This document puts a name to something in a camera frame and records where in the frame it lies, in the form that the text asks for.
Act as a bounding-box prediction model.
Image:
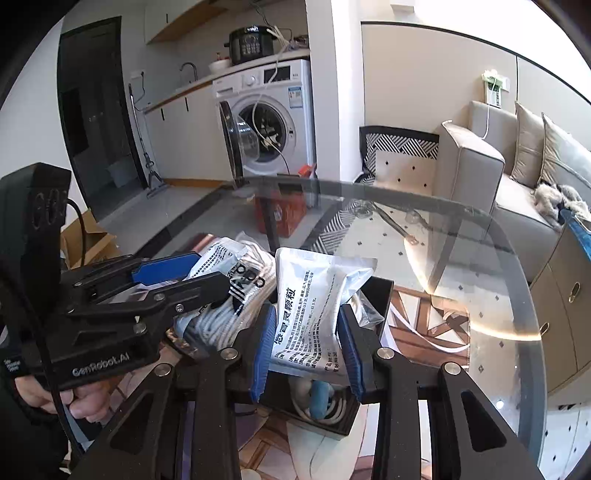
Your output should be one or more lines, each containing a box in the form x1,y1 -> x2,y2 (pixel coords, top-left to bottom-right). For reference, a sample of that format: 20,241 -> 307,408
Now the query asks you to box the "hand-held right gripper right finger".
339,316 -> 546,480

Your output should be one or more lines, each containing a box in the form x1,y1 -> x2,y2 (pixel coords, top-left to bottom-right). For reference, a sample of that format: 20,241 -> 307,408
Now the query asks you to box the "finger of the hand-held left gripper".
69,271 -> 232,337
60,251 -> 201,315

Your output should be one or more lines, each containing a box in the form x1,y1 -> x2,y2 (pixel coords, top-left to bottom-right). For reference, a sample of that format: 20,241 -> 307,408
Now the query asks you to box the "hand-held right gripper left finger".
62,302 -> 278,480

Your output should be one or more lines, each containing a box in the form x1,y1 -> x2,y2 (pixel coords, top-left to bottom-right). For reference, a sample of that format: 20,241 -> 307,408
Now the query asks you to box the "bagged white rope black logo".
173,236 -> 280,352

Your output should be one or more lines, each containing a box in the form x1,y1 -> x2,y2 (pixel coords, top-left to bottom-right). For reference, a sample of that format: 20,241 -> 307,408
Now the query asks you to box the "black cardboard box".
259,276 -> 395,439

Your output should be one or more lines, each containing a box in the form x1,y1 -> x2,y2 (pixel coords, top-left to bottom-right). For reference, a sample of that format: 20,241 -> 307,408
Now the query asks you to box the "white printed sachet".
268,247 -> 377,384

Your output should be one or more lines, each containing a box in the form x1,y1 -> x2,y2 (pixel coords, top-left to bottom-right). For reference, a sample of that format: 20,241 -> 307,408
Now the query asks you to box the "person's left forearm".
0,378 -> 75,480

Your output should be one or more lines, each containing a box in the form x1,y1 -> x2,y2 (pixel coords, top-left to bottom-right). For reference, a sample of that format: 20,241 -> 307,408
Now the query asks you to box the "person's left hand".
14,376 -> 110,423

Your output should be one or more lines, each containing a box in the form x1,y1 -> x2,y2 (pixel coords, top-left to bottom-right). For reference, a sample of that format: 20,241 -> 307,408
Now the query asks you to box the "printed table mat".
111,286 -> 472,480

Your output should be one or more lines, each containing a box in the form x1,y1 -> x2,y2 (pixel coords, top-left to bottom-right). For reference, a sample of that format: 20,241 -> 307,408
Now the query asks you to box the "brown cardboard box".
60,208 -> 118,269

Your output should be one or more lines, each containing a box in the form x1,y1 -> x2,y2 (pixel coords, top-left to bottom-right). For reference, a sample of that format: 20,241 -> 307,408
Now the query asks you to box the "flat mop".
128,83 -> 169,199

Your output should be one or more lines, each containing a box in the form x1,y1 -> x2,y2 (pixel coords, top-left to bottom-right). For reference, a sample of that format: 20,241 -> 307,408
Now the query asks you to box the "orange box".
254,164 -> 319,237

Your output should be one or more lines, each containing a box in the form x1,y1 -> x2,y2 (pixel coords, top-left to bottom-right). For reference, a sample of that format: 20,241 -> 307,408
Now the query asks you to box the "white kitchen cabinet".
143,69 -> 222,185

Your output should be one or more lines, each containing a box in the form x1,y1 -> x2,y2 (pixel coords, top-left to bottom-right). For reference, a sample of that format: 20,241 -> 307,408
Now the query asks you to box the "dark door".
58,16 -> 148,208

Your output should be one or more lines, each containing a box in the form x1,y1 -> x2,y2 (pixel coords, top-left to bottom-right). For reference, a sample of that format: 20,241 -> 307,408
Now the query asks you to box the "white washing machine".
212,58 -> 317,190

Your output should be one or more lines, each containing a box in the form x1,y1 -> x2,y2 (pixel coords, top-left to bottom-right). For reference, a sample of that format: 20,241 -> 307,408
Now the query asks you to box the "patterned chair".
358,126 -> 440,197

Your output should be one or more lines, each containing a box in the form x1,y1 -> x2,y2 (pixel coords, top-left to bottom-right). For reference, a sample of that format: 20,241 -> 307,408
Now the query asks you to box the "white low cabinet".
529,222 -> 591,398

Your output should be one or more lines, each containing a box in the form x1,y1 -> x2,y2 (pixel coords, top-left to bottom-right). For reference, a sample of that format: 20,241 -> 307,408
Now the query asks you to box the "grey sofa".
438,100 -> 591,282

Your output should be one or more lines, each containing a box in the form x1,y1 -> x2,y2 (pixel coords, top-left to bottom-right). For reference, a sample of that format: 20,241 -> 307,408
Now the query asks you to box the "black pressure cooker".
225,25 -> 275,65

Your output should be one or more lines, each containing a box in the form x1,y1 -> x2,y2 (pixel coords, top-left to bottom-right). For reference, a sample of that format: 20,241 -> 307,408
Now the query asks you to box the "grey fluffy cloth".
533,182 -> 585,227

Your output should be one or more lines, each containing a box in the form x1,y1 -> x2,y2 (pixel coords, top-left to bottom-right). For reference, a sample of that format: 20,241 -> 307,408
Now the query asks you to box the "blue patterned sheet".
558,208 -> 591,245

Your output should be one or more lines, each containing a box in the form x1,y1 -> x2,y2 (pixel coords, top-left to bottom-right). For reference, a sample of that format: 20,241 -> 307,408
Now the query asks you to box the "grey pillow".
510,102 -> 546,188
538,113 -> 591,195

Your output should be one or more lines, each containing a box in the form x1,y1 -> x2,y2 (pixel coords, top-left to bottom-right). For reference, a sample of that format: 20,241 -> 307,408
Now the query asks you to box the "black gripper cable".
32,198 -> 93,462

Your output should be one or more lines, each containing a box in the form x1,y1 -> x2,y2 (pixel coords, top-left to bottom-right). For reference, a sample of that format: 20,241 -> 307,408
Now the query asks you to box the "white power cable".
252,25 -> 296,178

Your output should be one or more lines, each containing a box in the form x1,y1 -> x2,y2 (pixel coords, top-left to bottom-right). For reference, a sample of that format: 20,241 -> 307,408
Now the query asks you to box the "white charging cable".
478,78 -> 497,139

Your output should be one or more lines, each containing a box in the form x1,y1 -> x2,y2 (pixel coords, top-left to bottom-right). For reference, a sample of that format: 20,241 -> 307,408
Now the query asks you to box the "green white wall holder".
478,69 -> 509,109

